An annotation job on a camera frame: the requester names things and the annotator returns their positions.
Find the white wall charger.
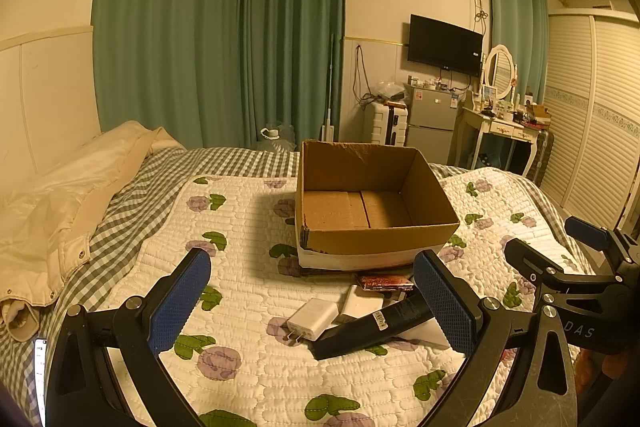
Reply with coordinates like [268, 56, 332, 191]
[285, 298, 338, 341]

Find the white rectangular power adapter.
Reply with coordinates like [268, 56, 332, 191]
[337, 285, 384, 323]

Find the black remote control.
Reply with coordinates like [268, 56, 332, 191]
[309, 291, 434, 361]

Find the grey UGREEN charger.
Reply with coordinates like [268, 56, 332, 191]
[398, 317, 450, 349]

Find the person's right hand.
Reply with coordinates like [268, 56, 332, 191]
[575, 347, 639, 395]

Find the smartphone on bed edge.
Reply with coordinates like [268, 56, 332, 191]
[34, 338, 47, 426]

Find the white floral quilt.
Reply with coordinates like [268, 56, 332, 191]
[105, 167, 591, 426]

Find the dark suitcase by wardrobe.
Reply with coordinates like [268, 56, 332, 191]
[526, 130, 555, 186]

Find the white louvered wardrobe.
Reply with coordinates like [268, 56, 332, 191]
[542, 9, 639, 232]

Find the white dressing table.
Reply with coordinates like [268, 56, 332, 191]
[454, 107, 540, 176]

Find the silver mini fridge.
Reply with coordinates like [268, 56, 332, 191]
[406, 87, 458, 164]

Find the open cardboard box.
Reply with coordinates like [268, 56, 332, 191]
[295, 140, 460, 272]

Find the oval vanity mirror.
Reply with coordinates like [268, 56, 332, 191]
[480, 44, 518, 104]

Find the clear water jug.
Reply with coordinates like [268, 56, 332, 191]
[256, 124, 296, 153]

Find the white flat mop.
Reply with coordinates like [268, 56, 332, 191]
[320, 34, 334, 142]

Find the green side curtain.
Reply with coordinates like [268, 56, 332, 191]
[490, 0, 549, 103]

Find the green window curtain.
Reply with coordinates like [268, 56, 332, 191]
[91, 0, 345, 147]

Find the black wall television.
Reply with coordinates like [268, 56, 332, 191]
[408, 14, 484, 77]

